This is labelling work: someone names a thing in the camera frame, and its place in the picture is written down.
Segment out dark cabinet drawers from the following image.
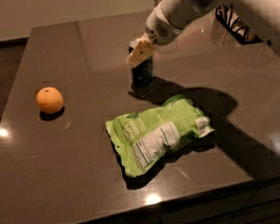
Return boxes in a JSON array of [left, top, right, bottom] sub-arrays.
[[83, 175, 280, 224]]

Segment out green chip bag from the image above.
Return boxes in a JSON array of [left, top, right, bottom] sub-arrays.
[[105, 94, 214, 178]]

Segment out dark blue pepsi can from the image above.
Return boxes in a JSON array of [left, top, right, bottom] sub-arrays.
[[129, 55, 154, 87]]

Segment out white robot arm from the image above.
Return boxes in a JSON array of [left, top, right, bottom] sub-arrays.
[[127, 0, 280, 68]]

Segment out orange fruit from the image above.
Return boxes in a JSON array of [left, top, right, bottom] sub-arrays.
[[35, 87, 64, 114]]

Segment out black wire napkin basket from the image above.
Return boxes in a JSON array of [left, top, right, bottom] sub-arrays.
[[215, 5, 262, 44]]

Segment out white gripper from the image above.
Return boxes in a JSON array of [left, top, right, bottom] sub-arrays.
[[127, 5, 182, 68]]

